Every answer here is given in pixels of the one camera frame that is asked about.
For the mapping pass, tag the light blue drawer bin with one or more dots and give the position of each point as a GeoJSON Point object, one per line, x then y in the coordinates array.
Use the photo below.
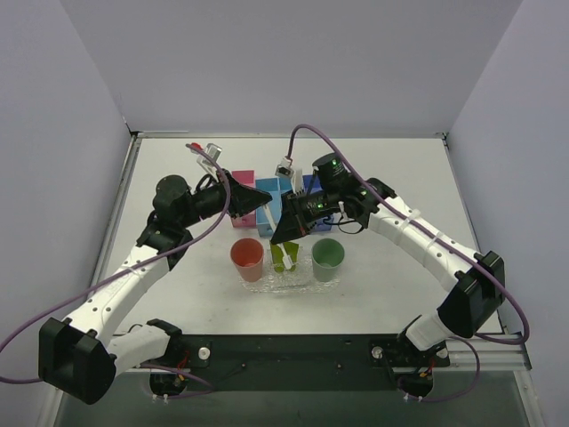
{"type": "Point", "coordinates": [322, 224]}

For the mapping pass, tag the clear textured tray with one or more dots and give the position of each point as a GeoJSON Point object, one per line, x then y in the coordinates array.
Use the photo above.
{"type": "Point", "coordinates": [319, 287]}

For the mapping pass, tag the teal drawer bin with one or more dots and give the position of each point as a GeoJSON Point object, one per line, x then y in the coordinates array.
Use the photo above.
{"type": "Point", "coordinates": [272, 186]}

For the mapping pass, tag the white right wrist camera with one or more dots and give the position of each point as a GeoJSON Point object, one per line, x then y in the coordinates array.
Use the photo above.
{"type": "Point", "coordinates": [289, 176]}

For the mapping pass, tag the orange plastic cup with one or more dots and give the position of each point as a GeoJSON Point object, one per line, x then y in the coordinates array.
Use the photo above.
{"type": "Point", "coordinates": [247, 254]}

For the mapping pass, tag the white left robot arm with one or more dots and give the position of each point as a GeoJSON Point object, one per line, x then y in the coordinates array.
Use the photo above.
{"type": "Point", "coordinates": [81, 354]}

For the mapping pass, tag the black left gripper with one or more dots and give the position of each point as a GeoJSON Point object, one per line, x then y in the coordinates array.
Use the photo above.
{"type": "Point", "coordinates": [234, 198]}

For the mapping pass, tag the green plastic cup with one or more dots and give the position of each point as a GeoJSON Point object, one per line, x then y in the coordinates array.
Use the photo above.
{"type": "Point", "coordinates": [327, 255]}

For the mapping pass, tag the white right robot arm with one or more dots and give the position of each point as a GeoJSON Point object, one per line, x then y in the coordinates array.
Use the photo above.
{"type": "Point", "coordinates": [467, 276]}

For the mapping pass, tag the small green toothpaste tube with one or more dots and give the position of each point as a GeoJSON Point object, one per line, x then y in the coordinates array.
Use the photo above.
{"type": "Point", "coordinates": [292, 250]}

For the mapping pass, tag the dark blue drawer bin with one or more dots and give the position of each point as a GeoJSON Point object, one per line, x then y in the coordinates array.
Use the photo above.
{"type": "Point", "coordinates": [310, 183]}

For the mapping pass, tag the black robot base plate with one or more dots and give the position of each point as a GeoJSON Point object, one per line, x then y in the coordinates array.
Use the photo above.
{"type": "Point", "coordinates": [195, 363]}

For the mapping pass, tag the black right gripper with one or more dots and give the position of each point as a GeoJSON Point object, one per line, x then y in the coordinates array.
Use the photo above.
{"type": "Point", "coordinates": [296, 213]}

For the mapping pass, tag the pink drawer bin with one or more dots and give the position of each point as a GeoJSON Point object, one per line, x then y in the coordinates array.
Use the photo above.
{"type": "Point", "coordinates": [245, 177]}

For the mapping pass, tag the large green toothpaste tube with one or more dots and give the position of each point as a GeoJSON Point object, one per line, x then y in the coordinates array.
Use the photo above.
{"type": "Point", "coordinates": [277, 257]}

